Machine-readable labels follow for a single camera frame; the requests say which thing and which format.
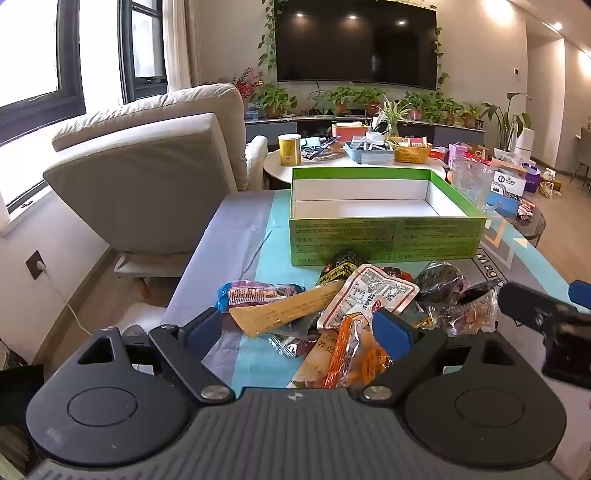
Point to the pink box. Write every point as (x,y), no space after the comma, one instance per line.
(457,154)

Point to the blue purple snack packet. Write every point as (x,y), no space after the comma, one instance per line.
(254,293)

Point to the yellow wicker basket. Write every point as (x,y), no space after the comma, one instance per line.
(412,154)

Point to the black wall television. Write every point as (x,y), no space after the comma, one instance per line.
(355,41)

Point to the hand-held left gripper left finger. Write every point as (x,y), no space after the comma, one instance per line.
(203,334)

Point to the beige snack packet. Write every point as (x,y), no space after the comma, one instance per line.
(314,364)

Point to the long yellow snack packet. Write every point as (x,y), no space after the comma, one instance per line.
(286,307)

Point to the beige recliner armchair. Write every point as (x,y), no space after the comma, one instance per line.
(152,170)

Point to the hanging green vine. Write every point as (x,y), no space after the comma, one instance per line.
(268,37)
(439,55)

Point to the black framed window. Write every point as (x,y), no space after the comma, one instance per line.
(41,55)
(143,46)

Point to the red flower bouquet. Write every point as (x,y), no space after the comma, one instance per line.
(247,83)

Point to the grey dining chair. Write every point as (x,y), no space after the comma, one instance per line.
(582,159)

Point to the white air purifier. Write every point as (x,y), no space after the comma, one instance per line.
(525,145)

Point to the grey television cabinet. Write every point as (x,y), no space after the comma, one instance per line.
(304,127)

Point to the white curtain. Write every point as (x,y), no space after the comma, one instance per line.
(182,41)

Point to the green cardboard box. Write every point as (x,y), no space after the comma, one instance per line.
(383,235)

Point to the yellow canister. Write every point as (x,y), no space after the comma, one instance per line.
(289,150)

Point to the round white coffee table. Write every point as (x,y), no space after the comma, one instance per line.
(323,162)

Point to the small dark foil packet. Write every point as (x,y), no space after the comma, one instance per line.
(293,344)

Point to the grey table cloth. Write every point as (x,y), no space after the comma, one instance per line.
(231,240)

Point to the orange box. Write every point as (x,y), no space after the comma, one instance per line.
(348,130)

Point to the row of potted plants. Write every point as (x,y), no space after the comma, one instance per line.
(341,99)

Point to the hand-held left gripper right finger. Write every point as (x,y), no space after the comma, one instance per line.
(392,332)

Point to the blue plastic basket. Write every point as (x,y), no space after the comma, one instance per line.
(369,154)

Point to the assorted small packets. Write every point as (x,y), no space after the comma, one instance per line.
(321,147)

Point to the white red-printed snack packet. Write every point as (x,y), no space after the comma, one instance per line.
(369,293)

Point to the dark wall socket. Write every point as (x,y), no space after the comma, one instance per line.
(34,265)

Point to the spider plant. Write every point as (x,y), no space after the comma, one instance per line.
(392,115)

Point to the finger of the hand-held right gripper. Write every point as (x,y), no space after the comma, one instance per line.
(582,291)
(526,302)

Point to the orange strip snack packet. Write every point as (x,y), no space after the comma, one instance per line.
(355,362)

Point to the tall broad-leaf plant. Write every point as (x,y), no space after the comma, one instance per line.
(505,117)

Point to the orange-edged clear snack packet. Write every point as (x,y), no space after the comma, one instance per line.
(466,311)

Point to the dark clear snack packet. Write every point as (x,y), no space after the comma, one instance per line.
(441,279)

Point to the black yellow snack packet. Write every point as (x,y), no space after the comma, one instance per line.
(339,270)

